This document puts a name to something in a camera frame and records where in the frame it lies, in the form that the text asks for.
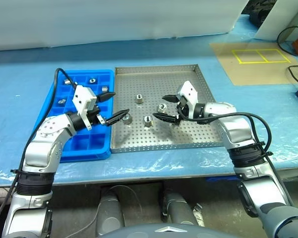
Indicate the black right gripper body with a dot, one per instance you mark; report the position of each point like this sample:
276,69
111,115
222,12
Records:
183,109

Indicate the large white foam board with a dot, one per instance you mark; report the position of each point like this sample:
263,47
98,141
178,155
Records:
114,19

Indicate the grey rounded robot leg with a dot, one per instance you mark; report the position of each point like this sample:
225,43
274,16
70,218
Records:
110,213
178,208

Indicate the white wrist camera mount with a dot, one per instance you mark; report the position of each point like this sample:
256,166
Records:
83,99
188,93

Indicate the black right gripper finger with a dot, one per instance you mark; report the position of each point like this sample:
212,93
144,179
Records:
166,118
171,98

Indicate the blue compartment tray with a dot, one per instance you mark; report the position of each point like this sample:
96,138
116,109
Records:
96,143

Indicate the black equipment pile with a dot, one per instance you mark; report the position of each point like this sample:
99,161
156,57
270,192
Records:
257,15

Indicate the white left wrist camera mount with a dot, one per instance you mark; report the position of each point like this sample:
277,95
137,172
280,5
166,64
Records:
83,99

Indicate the perforated metal tray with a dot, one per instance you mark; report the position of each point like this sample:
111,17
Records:
188,138

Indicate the small white board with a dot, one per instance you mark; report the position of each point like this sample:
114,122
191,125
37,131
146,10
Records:
283,17

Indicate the grey robot torso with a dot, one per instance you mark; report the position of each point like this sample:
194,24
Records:
164,231

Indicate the white power strip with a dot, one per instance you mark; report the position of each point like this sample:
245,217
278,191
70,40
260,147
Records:
198,214

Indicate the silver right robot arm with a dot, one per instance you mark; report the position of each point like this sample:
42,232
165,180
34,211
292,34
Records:
236,129

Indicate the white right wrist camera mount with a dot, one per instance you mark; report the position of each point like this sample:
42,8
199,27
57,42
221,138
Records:
188,93

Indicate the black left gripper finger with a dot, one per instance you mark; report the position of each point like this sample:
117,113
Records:
118,117
106,96

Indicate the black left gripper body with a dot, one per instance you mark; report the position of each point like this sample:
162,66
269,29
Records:
95,116

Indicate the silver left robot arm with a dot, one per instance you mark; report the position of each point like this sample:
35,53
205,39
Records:
49,129

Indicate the brown paper mat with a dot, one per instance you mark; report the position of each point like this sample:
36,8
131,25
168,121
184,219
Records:
250,72

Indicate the blue plastic table cover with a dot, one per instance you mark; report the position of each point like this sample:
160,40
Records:
164,168

